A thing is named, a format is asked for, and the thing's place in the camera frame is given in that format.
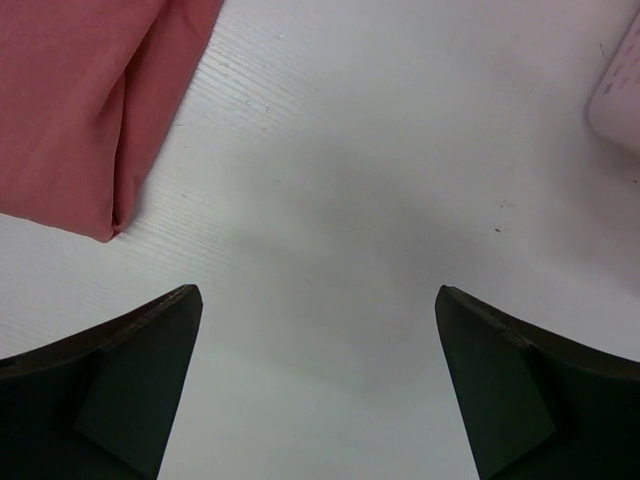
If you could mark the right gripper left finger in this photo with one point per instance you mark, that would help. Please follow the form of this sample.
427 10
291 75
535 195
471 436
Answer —
100 404

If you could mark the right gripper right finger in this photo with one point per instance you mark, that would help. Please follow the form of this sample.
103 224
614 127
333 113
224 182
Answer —
536 405

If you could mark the salmon pink t-shirt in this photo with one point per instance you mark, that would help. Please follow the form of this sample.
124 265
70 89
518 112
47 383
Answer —
89 90

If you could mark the white plastic basket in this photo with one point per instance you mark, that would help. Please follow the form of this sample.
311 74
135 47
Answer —
613 110

